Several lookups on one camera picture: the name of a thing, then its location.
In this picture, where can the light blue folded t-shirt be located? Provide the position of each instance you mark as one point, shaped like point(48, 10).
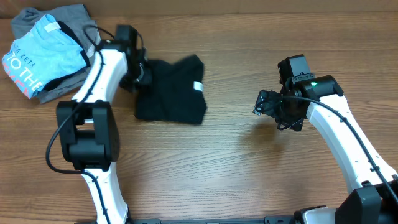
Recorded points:
point(24, 63)

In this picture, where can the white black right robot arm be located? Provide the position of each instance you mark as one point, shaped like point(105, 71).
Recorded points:
point(370, 180)

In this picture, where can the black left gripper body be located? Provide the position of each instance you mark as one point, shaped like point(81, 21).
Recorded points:
point(133, 79)

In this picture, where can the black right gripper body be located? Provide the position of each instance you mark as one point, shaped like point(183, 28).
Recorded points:
point(288, 114)

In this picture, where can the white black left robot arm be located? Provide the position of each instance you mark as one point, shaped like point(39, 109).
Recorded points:
point(87, 129)

